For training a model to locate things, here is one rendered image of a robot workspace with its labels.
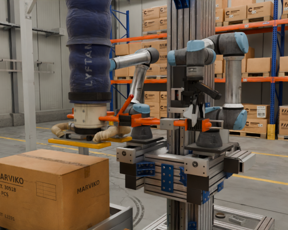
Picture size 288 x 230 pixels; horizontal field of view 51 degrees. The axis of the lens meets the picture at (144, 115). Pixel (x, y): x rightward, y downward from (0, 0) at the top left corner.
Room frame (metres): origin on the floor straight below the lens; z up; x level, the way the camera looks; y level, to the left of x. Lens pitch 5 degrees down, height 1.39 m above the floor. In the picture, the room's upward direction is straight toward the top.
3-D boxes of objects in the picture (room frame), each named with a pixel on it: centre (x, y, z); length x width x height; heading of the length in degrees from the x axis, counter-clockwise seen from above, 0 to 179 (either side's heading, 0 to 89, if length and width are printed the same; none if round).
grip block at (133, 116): (1.48, 0.07, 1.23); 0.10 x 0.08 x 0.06; 149
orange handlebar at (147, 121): (1.61, 0.05, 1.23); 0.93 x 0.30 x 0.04; 59
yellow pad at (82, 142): (1.52, 0.33, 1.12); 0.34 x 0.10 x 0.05; 59
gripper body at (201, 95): (1.32, -0.21, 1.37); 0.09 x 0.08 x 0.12; 58
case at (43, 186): (1.82, 0.58, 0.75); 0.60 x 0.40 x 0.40; 60
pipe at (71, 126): (1.61, 0.28, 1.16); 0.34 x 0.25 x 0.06; 59
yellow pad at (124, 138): (1.69, 0.24, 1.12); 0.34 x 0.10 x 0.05; 59
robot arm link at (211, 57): (1.40, -0.26, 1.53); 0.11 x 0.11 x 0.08; 55
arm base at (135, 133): (2.07, 0.02, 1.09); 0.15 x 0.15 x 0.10
